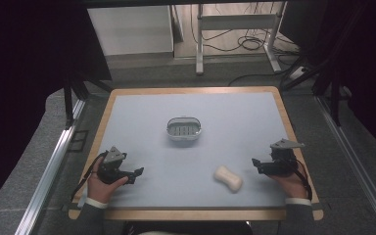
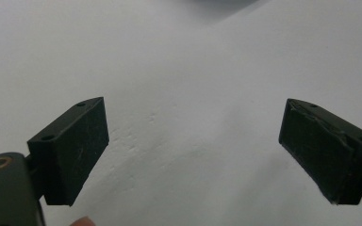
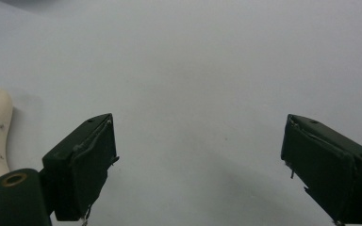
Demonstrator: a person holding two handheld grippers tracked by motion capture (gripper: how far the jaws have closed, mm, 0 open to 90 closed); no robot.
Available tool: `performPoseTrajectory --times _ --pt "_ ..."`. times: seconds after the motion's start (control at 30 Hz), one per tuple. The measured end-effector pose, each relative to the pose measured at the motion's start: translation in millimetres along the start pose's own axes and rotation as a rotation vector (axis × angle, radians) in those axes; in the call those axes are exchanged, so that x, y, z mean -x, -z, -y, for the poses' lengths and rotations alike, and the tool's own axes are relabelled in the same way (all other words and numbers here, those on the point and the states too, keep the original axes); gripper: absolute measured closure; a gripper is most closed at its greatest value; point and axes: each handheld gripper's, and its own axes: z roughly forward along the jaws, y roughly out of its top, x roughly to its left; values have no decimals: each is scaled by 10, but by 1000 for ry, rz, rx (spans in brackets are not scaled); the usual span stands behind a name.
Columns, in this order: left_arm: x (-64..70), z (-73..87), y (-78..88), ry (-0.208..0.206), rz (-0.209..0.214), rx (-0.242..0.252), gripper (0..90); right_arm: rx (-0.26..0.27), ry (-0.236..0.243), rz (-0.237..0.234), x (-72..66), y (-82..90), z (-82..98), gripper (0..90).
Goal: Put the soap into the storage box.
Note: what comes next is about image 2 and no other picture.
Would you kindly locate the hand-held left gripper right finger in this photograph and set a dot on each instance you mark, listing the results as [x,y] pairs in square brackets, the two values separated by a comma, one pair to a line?
[319,150]

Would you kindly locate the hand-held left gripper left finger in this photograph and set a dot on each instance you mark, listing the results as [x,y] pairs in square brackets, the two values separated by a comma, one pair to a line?
[70,150]

